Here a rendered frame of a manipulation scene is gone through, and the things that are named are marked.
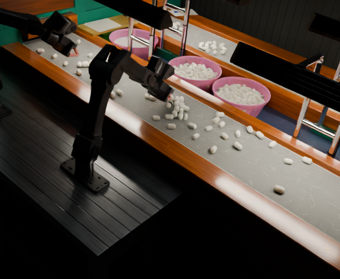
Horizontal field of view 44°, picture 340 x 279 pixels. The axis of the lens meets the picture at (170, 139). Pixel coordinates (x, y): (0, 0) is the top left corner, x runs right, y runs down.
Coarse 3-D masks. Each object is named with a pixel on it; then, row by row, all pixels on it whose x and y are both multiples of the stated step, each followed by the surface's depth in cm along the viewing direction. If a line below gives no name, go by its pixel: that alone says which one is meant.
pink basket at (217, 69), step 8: (184, 56) 215; (192, 56) 216; (176, 64) 213; (208, 64) 215; (216, 64) 211; (216, 72) 211; (184, 80) 197; (192, 80) 195; (200, 80) 195; (208, 80) 196; (200, 88) 200
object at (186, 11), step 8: (176, 8) 214; (184, 16) 212; (184, 24) 214; (176, 32) 220; (184, 32) 216; (160, 40) 231; (184, 40) 219; (160, 48) 233; (184, 48) 222; (168, 56) 230; (176, 56) 227
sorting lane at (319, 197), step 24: (48, 48) 214; (96, 48) 220; (72, 72) 196; (120, 96) 182; (144, 96) 184; (144, 120) 169; (168, 120) 170; (192, 120) 172; (192, 144) 158; (216, 144) 160; (264, 144) 163; (240, 168) 150; (264, 168) 151; (288, 168) 152; (312, 168) 154; (264, 192) 140; (288, 192) 142; (312, 192) 143; (336, 192) 144; (312, 216) 133; (336, 216) 134; (336, 240) 126
